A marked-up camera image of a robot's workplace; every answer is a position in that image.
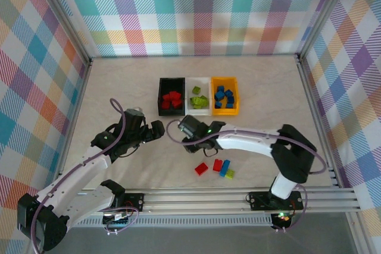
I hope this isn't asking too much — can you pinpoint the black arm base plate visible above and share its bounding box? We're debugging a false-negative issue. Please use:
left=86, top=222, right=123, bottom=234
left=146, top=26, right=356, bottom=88
left=248, top=190, right=304, bottom=211
left=118, top=193, right=146, bottom=212

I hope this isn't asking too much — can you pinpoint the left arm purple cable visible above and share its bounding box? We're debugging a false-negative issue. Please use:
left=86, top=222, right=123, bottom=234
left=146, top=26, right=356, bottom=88
left=31, top=98, right=140, bottom=254

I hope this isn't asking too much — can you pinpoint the grey slotted cable duct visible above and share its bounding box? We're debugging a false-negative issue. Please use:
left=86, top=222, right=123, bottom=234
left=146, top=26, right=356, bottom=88
left=68, top=217, right=274, bottom=228

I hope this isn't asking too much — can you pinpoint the black plastic bin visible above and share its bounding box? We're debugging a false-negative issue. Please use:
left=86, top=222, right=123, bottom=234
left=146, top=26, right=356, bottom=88
left=157, top=77, right=187, bottom=117

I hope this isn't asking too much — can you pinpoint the plaid fabric backdrop panel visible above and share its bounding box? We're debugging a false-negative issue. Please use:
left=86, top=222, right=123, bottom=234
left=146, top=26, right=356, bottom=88
left=44, top=0, right=352, bottom=58
left=0, top=0, right=90, bottom=254
left=300, top=0, right=381, bottom=254

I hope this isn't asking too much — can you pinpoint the yellow plastic bin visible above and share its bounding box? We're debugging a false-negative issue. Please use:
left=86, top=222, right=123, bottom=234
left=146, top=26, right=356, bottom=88
left=210, top=76, right=241, bottom=117

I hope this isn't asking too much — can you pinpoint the white plastic bin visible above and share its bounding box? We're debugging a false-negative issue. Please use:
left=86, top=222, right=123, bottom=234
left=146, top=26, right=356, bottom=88
left=184, top=77, right=213, bottom=117

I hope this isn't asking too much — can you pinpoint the blue long lego brick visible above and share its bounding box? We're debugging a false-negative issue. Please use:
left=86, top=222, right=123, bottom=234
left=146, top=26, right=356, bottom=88
left=219, top=159, right=232, bottom=177

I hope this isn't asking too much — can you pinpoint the aluminum side rail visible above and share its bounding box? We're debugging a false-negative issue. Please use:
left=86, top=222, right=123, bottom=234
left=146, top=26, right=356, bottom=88
left=56, top=59, right=93, bottom=177
left=296, top=54, right=342, bottom=188

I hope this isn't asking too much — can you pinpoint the aluminum frame post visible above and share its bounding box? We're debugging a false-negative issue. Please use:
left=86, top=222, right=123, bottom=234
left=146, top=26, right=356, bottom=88
left=35, top=0, right=92, bottom=66
left=296, top=0, right=358, bottom=58

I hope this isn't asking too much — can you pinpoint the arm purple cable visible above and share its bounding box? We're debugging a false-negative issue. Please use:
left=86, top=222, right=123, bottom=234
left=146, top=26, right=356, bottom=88
left=165, top=119, right=327, bottom=234
left=31, top=98, right=140, bottom=254

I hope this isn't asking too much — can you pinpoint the small electronics board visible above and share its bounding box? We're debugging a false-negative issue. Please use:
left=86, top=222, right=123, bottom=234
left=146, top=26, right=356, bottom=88
left=102, top=211, right=135, bottom=225
left=273, top=211, right=292, bottom=222

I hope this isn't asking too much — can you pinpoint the aluminum extrusion base rail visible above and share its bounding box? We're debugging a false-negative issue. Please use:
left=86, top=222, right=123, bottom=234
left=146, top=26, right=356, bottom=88
left=74, top=187, right=363, bottom=215

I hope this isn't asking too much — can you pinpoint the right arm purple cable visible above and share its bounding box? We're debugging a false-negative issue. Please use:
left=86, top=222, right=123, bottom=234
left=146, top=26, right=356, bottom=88
left=165, top=119, right=327, bottom=234

